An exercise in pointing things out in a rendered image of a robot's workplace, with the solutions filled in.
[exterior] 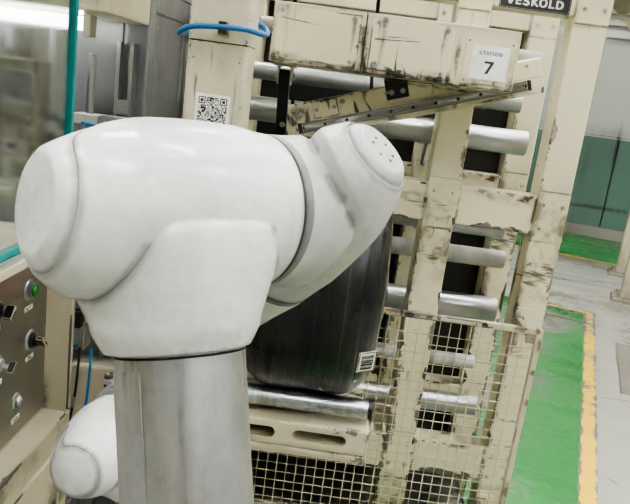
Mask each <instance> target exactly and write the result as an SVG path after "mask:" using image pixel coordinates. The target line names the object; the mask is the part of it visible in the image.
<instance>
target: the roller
mask: <svg viewBox="0 0 630 504"><path fill-rule="evenodd" d="M247 386H248V403H251V404H258V405H265V406H272V407H279V408H286V409H293V410H301V411H308V412H315V413H322V414H329V415H336V416H343V417H350V418H357V419H364V420H366V419H367V420H369V419H371V416H372V409H373V402H372V400H368V399H361V398H354V397H346V396H339V395H332V394H325V393H318V392H311V391H304V390H297V389H289V388H282V387H275V386H268V385H262V384H254V383H247Z"/></svg>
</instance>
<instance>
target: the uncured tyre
mask: <svg viewBox="0 0 630 504"><path fill-rule="evenodd" d="M393 224H394V211H393V213H392V215H391V217H390V218H389V220H388V222H387V224H386V225H385V227H384V228H383V230H382V231H381V233H380V234H379V236H378V237H377V238H376V239H375V240H374V242H373V243H372V244H371V245H370V246H369V247H368V248H367V249H366V250H365V251H364V252H363V253H362V254H361V255H360V256H359V257H358V258H357V259H356V260H355V261H354V262H353V263H352V264H351V265H350V266H349V267H348V268H347V269H345V270H344V271H343V272H342V273H341V274H340V275H339V276H338V277H337V278H335V279H334V280H333V281H332V282H330V283H329V284H327V285H326V286H324V287H323V288H321V289H320V290H318V291H316V292H315V293H314V294H312V295H311V296H309V297H308V298H307V299H305V300H304V301H303V302H301V303H300V304H298V305H297V306H295V307H293V308H291V309H289V310H287V311H285V312H283V313H281V314H279V315H277V316H276V317H274V318H272V319H270V320H269V321H267V322H265V323H264V324H262V325H260V326H259V328H258V330H257V332H256V334H255V336H254V338H253V340H252V342H251V343H250V344H248V345H245V349H246V368H247V370H248V371H249V372H250V374H251V375H252V376H253V377H254V379H255V380H256V381H259V382H261V383H263V384H265V385H268V386H275V387H282V388H289V389H297V390H304V391H311V392H318V393H325V394H332V395H339V394H347V393H349V392H350V391H352V390H353V389H355V388H356V387H357V386H359V385H360V384H362V383H363V382H365V380H366V378H367V376H368V373H369V371H366V372H359V373H356V367H357V362H358V357H359V353H362V352H369V351H375V349H376V345H377V341H378V336H379V331H380V326H381V321H382V315H383V309H384V303H385V297H386V290H387V283H388V275H389V267H390V259H391V249H392V238H393Z"/></svg>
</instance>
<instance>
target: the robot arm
mask: <svg viewBox="0 0 630 504"><path fill-rule="evenodd" d="M403 176H404V166H403V162H402V160H401V158H400V156H399V154H398V153H397V151H396V150H395V148H394V147H393V145H392V144H391V143H390V142H389V141H388V140H387V139H386V137H384V136H383V135H382V134H381V133H380V132H379V131H377V130H376V129H375V128H373V127H371V126H368V125H364V124H358V123H355V122H344V123H338V124H334V125H330V126H326V127H323V128H320V129H319V130H318V131H317V132H316V133H315V134H314V135H313V136H312V137H311V138H310V139H307V138H306V137H304V136H300V135H270V134H262V133H257V132H253V131H250V130H247V129H244V128H241V127H238V126H234V125H228V124H221V123H214V122H207V121H198V120H188V119H177V118H161V117H133V118H124V119H118V120H113V121H109V122H104V123H101V124H98V125H95V126H92V127H90V128H86V129H83V130H79V131H76V132H73V133H70V134H67V135H65V136H62V137H59V138H57V139H55V140H52V141H50V142H48V143H46V144H44V145H42V146H40V147H39V148H38V149H37V150H36V151H35V152H34V153H33V155H32V156H31V157H30V159H29V160H28V162H27V163H26V165H25V167H24V170H23V172H22V175H21V178H20V181H19V185H18V189H17V195H16V202H15V231H16V237H17V241H18V246H19V249H20V252H21V254H22V255H23V257H24V259H25V260H26V262H27V264H28V266H29V268H30V270H31V272H32V273H33V275H34V276H35V277H36V278H37V279H39V280H40V281H41V282H42V283H43V284H44V285H45V286H46V287H47V288H49V289H50V290H51V291H53V292H54V293H56V294H57V295H59V296H61V297H64V298H68V299H76V301H77V303H78V305H79V307H80V309H81V311H82V313H83V315H84V317H85V319H86V321H87V323H88V326H89V331H90V334H91V337H92V338H93V340H94V342H95V343H96V345H97V346H98V348H99V349H100V350H101V352H102V353H103V355H106V356H114V370H113V371H112V372H108V373H105V374H104V389H103V390H102V391H101V393H100V394H99V395H98V396H97V397H96V398H95V399H94V400H93V401H92V402H91V403H89V404H87V405H85V406H84V407H83V408H82V409H81V410H79V411H78V412H77V413H76V414H75V415H74V416H73V417H72V419H71V420H70V421H69V423H68V424H67V425H66V427H65V428H64V430H63V431H62V433H61V435H60V437H59V438H58V440H57V442H56V444H55V446H54V449H53V451H52V454H51V459H50V466H49V469H50V476H51V479H52V481H53V483H54V484H55V486H56V487H57V488H58V489H59V490H60V491H61V492H62V493H63V494H65V495H67V496H69V497H71V498H76V499H87V498H94V497H98V496H104V497H107V498H109V499H111V500H113V501H115V502H116V503H118V504H254V496H253V478H252V459H251V441H250V423H249V404H248V386H247V368H246V349H245V345H248V344H250V343H251V342H252V340H253V338H254V336H255V334H256V332H257V330H258V328H259V326H260V325H262V324H264V323H265V322H267V321H269V320H270V319H272V318H274V317H276V316H277V315H279V314H281V313H283V312H285V311H287V310H289V309H291V308H293V307H295V306H297V305H298V304H300V303H301V302H303V301H304V300H305V299H307V298H308V297H309V296H311V295H312V294H314V293H315V292H316V291H318V290H320V289H321V288H323V287H324V286H326V285H327V284H329V283H330V282H332V281H333V280H334V279H335V278H337V277H338V276H339V275H340V274H341V273H342V272H343V271H344V270H345V269H347V268H348V267H349V266H350V265H351V264H352V263H353V262H354V261H355V260H356V259H357V258H358V257H359V256H360V255H361V254H362V253H363V252H364V251H365V250H366V249H367V248H368V247H369V246H370V245H371V244H372V243H373V242H374V240H375V239H376V238H377V237H378V236H379V234H380V233H381V231H382V230H383V228H384V227H385V225H386V224H387V222H388V220H389V218H390V217H391V215H392V213H393V211H394V209H395V206H396V204H397V202H398V200H399V197H400V194H401V192H402V189H403Z"/></svg>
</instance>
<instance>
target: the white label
mask: <svg viewBox="0 0 630 504"><path fill-rule="evenodd" d="M377 353H378V350H377V351H369V352H362V353H359V357H358V362H357V367H356V373H359V372H366V371H373V370H374V367H375V362H376V358H377Z"/></svg>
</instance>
